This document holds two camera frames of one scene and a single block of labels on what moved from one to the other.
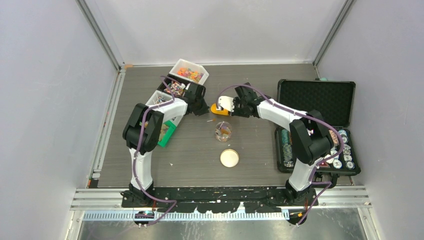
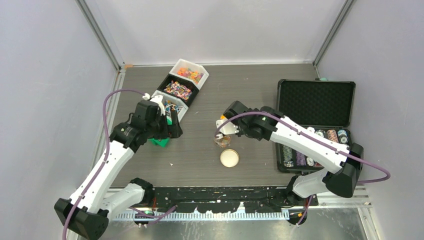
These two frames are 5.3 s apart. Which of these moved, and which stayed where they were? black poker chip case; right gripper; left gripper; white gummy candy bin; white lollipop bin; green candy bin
Moved: right gripper; left gripper
Stayed: green candy bin; white lollipop bin; white gummy candy bin; black poker chip case
